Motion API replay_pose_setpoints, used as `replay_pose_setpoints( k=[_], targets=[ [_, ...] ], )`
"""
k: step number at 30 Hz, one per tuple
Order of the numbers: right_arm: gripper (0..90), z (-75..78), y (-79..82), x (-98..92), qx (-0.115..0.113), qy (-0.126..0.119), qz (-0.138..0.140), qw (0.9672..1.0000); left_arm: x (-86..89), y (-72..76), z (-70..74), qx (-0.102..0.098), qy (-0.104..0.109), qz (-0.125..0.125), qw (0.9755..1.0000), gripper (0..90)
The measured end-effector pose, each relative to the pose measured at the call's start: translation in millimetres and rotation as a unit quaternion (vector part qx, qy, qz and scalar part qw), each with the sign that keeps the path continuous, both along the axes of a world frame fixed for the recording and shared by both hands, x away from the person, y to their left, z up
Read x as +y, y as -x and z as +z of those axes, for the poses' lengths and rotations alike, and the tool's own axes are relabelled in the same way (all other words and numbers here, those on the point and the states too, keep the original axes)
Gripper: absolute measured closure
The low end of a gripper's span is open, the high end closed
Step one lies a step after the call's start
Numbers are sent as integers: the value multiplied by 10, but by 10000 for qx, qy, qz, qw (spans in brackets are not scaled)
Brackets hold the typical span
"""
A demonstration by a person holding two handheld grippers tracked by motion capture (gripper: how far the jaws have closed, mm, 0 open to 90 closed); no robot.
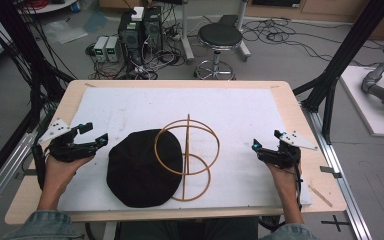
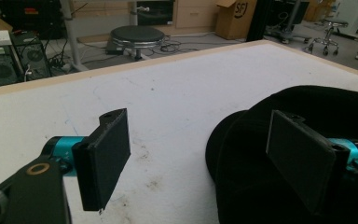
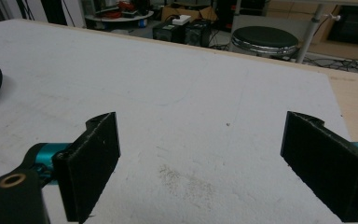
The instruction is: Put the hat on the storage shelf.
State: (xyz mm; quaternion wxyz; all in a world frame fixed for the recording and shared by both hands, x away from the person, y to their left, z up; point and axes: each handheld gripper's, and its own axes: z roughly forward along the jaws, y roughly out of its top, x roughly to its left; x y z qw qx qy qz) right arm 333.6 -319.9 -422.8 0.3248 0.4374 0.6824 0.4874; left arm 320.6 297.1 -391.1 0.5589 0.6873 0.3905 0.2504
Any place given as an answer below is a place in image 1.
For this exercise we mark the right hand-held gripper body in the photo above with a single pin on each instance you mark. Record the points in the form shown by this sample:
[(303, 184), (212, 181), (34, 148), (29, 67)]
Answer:
[(285, 155)]

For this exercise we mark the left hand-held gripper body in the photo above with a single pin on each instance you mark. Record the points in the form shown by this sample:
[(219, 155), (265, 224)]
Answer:
[(67, 150)]

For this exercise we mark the person's right hand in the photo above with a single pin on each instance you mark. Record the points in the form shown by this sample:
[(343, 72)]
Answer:
[(287, 181)]

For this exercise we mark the person's left hand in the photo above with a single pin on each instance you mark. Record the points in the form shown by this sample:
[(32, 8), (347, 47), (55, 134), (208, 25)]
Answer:
[(58, 176)]

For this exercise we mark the white foam mat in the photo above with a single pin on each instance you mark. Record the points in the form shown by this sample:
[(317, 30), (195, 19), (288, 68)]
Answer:
[(240, 116)]

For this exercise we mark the black beret hat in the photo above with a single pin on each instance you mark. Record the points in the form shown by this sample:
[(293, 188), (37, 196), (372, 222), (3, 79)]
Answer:
[(143, 173)]

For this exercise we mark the thin wooden stick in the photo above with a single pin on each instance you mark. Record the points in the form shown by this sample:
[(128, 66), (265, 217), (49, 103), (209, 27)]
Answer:
[(320, 196)]

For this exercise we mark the grey power supply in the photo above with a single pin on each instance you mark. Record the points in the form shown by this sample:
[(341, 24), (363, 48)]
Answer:
[(100, 48), (113, 48)]

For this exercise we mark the white board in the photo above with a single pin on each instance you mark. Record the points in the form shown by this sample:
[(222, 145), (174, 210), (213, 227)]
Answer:
[(363, 106)]

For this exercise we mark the clear plastic sheet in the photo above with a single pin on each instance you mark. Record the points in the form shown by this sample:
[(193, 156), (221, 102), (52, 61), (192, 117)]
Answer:
[(65, 31)]

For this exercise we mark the black computer tower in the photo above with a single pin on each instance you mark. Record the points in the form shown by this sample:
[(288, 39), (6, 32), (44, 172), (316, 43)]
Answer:
[(153, 28), (130, 36)]

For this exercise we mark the white desk leg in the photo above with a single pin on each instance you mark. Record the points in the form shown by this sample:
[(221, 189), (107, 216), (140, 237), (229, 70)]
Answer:
[(187, 33), (243, 33)]

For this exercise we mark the black round stool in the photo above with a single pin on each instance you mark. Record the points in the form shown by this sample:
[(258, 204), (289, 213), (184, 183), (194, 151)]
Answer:
[(220, 35)]

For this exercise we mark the white box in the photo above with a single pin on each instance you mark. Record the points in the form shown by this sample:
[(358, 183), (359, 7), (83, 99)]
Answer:
[(138, 13)]

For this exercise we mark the round white table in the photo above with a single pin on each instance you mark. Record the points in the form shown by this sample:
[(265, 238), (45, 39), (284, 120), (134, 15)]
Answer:
[(46, 6)]

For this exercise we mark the metal bracket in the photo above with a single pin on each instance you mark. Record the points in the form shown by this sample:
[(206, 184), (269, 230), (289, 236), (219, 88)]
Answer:
[(330, 171)]

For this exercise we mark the aluminium rail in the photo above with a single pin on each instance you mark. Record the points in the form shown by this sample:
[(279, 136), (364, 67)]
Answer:
[(340, 186), (3, 176)]

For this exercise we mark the black metal frame stand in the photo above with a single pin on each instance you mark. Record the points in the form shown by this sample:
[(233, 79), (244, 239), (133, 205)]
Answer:
[(23, 50), (346, 56)]

